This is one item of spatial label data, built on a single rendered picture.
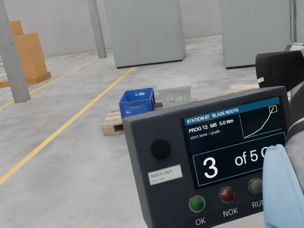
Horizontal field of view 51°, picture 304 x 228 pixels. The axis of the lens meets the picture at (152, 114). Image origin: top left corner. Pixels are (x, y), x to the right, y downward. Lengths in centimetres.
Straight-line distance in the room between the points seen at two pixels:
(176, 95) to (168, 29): 445
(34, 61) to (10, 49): 213
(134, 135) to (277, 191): 23
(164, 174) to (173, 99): 339
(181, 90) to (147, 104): 45
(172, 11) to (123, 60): 178
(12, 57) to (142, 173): 631
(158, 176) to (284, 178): 22
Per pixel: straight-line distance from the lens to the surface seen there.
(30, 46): 876
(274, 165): 31
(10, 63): 675
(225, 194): 51
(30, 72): 884
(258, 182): 53
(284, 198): 29
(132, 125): 46
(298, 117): 117
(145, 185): 48
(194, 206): 49
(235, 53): 658
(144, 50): 830
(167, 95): 383
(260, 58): 146
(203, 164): 49
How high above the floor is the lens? 140
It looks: 18 degrees down
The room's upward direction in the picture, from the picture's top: 9 degrees counter-clockwise
